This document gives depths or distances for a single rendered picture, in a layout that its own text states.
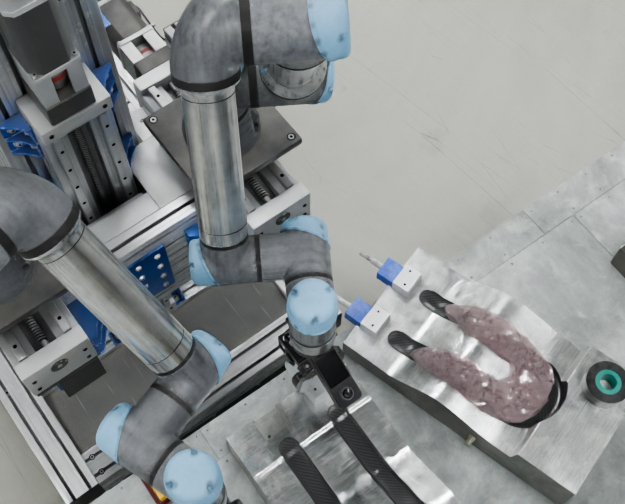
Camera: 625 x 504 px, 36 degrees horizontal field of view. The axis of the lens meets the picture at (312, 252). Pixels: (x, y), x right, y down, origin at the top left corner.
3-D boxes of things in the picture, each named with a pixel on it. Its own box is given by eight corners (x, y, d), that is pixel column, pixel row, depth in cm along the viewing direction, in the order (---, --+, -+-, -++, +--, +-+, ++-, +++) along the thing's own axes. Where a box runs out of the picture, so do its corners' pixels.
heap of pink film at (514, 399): (402, 363, 181) (406, 349, 174) (454, 295, 187) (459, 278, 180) (518, 444, 174) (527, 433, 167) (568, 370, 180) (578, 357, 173)
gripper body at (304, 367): (312, 324, 168) (313, 299, 157) (341, 362, 165) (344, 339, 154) (277, 348, 166) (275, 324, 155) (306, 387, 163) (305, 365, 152)
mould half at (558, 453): (342, 352, 188) (343, 332, 178) (416, 258, 197) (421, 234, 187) (560, 507, 175) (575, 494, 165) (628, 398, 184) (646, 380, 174)
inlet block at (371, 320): (320, 306, 189) (320, 295, 185) (335, 287, 191) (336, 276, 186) (373, 343, 186) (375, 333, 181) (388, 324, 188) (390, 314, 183)
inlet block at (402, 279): (352, 267, 193) (353, 255, 188) (366, 249, 195) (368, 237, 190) (405, 302, 190) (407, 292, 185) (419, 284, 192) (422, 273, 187)
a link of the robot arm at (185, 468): (181, 431, 130) (232, 466, 128) (190, 451, 140) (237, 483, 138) (146, 479, 127) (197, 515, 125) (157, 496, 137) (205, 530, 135)
